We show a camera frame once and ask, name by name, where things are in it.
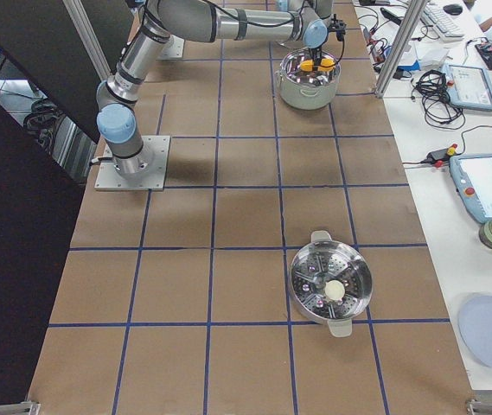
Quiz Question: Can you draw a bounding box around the steel steamer basket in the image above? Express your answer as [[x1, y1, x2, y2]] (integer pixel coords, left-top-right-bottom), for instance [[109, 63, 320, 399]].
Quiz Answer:
[[288, 230, 373, 338]]

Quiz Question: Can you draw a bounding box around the black computer mouse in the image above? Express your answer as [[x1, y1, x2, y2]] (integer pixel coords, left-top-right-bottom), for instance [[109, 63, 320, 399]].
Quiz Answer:
[[443, 3, 463, 16]]

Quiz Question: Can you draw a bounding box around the pale green electric pot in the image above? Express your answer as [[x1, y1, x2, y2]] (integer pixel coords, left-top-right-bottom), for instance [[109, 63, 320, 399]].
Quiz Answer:
[[275, 48, 341, 110]]

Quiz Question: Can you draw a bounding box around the white keyboard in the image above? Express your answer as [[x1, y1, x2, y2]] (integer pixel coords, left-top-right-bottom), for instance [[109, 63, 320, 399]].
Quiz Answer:
[[420, 3, 465, 42]]

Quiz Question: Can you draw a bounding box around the blue teach pendant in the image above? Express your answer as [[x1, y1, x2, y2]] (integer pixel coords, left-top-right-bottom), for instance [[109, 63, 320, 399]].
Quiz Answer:
[[449, 153, 492, 224], [442, 63, 492, 112]]

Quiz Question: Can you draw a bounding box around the white blue box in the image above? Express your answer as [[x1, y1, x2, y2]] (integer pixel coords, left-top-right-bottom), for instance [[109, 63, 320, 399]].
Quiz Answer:
[[398, 42, 449, 71]]

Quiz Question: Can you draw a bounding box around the black cable bundle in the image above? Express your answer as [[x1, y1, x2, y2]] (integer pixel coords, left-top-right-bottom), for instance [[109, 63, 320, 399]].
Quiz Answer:
[[410, 69, 465, 129]]

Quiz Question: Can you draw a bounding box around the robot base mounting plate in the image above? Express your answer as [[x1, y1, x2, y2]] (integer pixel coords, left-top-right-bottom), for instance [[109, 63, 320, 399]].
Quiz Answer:
[[94, 135, 171, 191]]

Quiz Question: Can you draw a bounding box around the aluminium frame post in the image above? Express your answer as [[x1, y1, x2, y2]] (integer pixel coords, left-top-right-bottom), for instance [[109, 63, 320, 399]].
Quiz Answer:
[[374, 0, 426, 99]]

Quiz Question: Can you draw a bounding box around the blue teach pendant far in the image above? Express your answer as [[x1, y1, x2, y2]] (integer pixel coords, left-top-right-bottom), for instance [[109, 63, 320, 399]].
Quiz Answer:
[[442, 63, 492, 112]]

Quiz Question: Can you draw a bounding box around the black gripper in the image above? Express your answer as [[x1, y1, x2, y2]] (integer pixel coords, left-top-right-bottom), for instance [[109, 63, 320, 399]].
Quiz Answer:
[[328, 14, 347, 40], [309, 47, 323, 61]]

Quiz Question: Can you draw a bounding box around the black side panel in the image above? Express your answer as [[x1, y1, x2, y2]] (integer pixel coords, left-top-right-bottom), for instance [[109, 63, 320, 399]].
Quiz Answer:
[[0, 0, 134, 409]]

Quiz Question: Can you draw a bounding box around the black power adapter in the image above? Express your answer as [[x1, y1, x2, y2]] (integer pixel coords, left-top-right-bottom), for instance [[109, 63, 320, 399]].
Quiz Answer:
[[420, 148, 456, 167]]

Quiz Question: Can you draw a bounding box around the yellow corn cob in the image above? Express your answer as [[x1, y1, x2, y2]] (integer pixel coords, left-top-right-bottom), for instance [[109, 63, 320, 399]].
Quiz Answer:
[[299, 58, 337, 72]]

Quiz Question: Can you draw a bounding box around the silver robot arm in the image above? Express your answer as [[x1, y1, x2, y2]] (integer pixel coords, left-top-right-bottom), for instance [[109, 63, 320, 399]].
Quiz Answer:
[[275, 0, 347, 42], [96, 0, 332, 179]]

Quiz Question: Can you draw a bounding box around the blue teach pendant near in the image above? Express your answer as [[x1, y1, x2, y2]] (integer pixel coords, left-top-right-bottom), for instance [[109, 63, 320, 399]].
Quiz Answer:
[[449, 153, 492, 224]]

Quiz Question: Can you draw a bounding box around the white steamed bun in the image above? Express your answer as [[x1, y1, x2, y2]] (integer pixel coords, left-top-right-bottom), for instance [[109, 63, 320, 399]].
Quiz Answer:
[[324, 280, 346, 302]]

